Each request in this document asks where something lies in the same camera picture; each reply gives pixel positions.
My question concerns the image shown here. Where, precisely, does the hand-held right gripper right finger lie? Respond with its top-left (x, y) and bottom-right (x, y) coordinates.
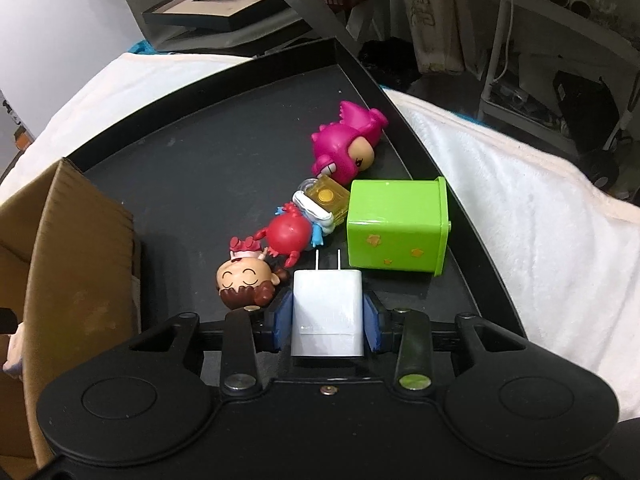
top-left (362, 292), bottom-right (527, 392)

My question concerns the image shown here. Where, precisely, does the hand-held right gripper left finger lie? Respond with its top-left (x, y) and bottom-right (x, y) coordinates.
top-left (124, 291), bottom-right (295, 394)

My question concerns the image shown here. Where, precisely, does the white wall charger plug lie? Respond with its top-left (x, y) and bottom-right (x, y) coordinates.
top-left (291, 249), bottom-right (369, 361)

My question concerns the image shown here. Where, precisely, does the brown-haired doll head figurine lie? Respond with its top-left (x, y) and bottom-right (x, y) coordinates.
top-left (216, 237), bottom-right (288, 311)

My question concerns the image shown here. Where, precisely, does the red crab toy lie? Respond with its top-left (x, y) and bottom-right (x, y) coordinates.
top-left (252, 202), bottom-right (313, 267)

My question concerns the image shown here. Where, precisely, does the green square container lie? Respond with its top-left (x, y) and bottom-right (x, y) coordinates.
top-left (346, 176), bottom-right (452, 277)

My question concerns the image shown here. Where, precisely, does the white and blue toy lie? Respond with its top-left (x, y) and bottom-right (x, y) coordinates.
top-left (292, 190), bottom-right (335, 251)

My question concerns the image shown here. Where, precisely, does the black tray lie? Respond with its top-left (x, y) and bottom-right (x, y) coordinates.
top-left (64, 37), bottom-right (528, 396)

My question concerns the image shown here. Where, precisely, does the pink dinosaur figurine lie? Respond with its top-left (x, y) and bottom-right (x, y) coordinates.
top-left (310, 101), bottom-right (390, 188)

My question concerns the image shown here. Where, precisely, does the brown cardboard box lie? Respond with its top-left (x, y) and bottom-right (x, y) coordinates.
top-left (0, 157), bottom-right (146, 466)

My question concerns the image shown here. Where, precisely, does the white fleece blanket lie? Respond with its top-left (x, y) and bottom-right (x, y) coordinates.
top-left (0, 52), bottom-right (640, 421)

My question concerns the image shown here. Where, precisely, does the black plastic bag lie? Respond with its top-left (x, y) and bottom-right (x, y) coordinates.
top-left (360, 40), bottom-right (421, 86)

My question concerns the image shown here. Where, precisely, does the white printed tote bag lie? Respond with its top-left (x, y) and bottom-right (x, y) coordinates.
top-left (400, 0), bottom-right (476, 75)

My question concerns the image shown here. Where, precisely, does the white shelf rack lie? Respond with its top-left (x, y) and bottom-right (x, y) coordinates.
top-left (477, 0), bottom-right (640, 156)

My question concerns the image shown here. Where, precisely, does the black picture frame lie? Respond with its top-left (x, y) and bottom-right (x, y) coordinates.
top-left (142, 0), bottom-right (296, 36)

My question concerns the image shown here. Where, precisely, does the grey table frame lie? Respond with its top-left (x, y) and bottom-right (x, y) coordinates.
top-left (247, 0), bottom-right (362, 57)

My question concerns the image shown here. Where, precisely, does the white cable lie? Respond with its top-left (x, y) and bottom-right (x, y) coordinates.
top-left (492, 0), bottom-right (517, 83)

